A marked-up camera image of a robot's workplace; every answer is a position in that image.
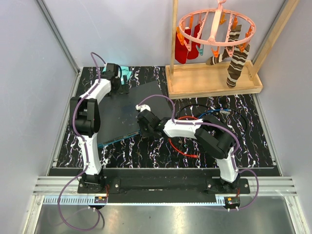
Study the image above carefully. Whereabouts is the red sock right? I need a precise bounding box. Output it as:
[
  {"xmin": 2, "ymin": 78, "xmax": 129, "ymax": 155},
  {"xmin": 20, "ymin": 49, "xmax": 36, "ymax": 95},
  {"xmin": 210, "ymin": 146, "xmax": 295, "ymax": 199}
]
[{"xmin": 187, "ymin": 24, "xmax": 200, "ymax": 60}]

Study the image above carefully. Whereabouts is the blue cable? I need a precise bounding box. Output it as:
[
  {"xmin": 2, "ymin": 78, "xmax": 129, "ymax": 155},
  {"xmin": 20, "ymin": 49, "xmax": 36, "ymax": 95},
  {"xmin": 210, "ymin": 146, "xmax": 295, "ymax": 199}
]
[{"xmin": 197, "ymin": 109, "xmax": 232, "ymax": 120}]

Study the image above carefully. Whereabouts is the black cable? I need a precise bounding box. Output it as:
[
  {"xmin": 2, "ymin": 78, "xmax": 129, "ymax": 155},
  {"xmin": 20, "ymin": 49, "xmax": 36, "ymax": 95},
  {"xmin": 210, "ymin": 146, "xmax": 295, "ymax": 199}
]
[{"xmin": 177, "ymin": 104, "xmax": 249, "ymax": 137}]

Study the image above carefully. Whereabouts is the brown striped sock long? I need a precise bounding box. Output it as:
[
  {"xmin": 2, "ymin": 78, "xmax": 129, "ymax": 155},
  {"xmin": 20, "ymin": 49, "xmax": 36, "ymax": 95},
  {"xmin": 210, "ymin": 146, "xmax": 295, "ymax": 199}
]
[{"xmin": 226, "ymin": 44, "xmax": 250, "ymax": 88}]

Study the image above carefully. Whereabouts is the pink round clip hanger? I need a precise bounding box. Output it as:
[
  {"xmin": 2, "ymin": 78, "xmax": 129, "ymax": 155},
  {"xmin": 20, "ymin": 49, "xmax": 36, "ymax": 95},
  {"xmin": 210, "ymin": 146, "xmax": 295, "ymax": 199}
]
[{"xmin": 176, "ymin": 0, "xmax": 256, "ymax": 57}]

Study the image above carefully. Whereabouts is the red sock left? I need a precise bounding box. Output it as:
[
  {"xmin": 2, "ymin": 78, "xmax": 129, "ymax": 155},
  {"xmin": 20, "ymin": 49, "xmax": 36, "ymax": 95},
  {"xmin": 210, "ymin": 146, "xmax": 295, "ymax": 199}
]
[{"xmin": 175, "ymin": 33, "xmax": 188, "ymax": 64}]

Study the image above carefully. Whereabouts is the wooden rack with tray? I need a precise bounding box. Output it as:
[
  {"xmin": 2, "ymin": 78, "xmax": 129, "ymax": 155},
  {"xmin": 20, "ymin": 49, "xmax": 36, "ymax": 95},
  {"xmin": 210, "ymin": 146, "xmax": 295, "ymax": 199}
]
[{"xmin": 165, "ymin": 0, "xmax": 299, "ymax": 99}]

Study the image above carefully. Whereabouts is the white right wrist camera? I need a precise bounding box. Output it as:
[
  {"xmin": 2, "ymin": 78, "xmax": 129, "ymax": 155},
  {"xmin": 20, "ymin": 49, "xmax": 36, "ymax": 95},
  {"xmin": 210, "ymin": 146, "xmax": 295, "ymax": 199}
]
[{"xmin": 136, "ymin": 104, "xmax": 151, "ymax": 112}]

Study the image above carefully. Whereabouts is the red cable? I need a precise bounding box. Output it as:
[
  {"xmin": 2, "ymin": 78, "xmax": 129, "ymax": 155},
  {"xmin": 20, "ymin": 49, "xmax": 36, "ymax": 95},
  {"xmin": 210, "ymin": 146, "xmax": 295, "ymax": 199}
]
[{"xmin": 168, "ymin": 116, "xmax": 203, "ymax": 158}]

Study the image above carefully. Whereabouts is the folded teal cloth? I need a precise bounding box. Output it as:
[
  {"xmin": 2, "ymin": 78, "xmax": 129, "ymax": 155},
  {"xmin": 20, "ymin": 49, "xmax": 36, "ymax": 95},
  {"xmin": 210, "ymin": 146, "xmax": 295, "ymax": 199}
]
[{"xmin": 117, "ymin": 66, "xmax": 132, "ymax": 85}]

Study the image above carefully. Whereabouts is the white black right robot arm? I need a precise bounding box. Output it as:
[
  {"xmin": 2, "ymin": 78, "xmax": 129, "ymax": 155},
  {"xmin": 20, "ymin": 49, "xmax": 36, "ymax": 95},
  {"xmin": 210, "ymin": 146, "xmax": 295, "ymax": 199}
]
[{"xmin": 137, "ymin": 110, "xmax": 240, "ymax": 193}]

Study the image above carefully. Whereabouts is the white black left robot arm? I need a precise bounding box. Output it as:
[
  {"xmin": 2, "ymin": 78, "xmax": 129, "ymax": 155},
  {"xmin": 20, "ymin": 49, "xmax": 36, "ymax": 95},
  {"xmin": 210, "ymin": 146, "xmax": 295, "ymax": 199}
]
[{"xmin": 70, "ymin": 63, "xmax": 124, "ymax": 193}]

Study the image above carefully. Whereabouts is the red sock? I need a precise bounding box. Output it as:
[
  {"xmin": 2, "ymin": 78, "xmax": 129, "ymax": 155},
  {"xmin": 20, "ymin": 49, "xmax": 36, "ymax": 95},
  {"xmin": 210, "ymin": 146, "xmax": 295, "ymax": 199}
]
[
  {"xmin": 175, "ymin": 33, "xmax": 188, "ymax": 64},
  {"xmin": 187, "ymin": 24, "xmax": 200, "ymax": 60}
]

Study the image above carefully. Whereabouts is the dark grey network switch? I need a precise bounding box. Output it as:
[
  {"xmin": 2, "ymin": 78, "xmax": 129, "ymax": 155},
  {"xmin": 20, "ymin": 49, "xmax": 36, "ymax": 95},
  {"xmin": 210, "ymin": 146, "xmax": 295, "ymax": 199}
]
[{"xmin": 95, "ymin": 81, "xmax": 172, "ymax": 148}]

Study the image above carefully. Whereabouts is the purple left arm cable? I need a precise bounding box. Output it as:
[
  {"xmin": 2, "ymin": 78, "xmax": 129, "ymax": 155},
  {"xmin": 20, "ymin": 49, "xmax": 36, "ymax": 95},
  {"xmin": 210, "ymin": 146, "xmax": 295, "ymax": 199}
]
[{"xmin": 57, "ymin": 51, "xmax": 108, "ymax": 231}]

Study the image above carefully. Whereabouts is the brown striped sock rear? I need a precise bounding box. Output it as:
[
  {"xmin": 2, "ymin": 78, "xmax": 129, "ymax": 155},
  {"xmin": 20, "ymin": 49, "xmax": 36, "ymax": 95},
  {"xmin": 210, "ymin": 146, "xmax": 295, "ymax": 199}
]
[{"xmin": 206, "ymin": 24, "xmax": 242, "ymax": 65}]

